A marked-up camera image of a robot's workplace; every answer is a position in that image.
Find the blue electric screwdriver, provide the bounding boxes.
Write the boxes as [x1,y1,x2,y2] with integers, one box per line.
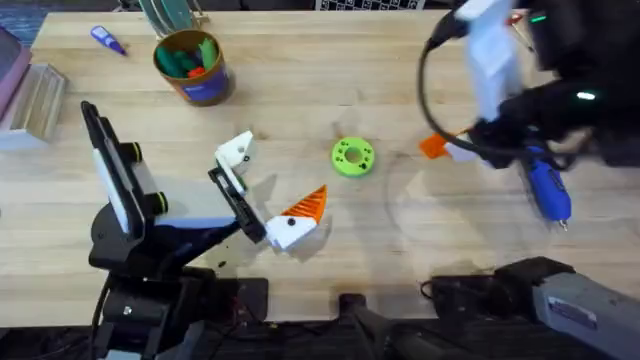
[521,144,574,232]

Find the right wrist upright plate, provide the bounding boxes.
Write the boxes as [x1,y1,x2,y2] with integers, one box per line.
[455,0,525,123]

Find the brown tub with toys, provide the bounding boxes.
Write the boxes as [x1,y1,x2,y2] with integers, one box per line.
[152,28,236,108]

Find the green disc with holes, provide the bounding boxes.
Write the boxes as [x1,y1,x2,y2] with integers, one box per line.
[330,136,377,179]

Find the left wrist upright black plate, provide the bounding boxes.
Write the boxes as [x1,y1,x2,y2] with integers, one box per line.
[80,99,147,242]

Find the wooden rack with green plates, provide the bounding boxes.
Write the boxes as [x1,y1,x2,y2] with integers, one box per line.
[136,0,212,40]

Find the black white checkered board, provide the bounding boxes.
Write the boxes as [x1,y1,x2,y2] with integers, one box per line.
[314,0,427,12]

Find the clear box with wooden sticks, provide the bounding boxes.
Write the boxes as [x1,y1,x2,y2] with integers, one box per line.
[0,62,69,152]

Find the dark pink box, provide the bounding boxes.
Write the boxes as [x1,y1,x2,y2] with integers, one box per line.
[0,27,33,120]

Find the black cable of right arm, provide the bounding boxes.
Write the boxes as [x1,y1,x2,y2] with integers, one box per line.
[416,9,506,164]

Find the red handled scissors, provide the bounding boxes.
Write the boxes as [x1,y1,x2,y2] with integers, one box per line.
[505,12,535,53]

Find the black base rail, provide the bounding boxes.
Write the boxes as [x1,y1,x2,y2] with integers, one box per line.
[0,277,640,360]

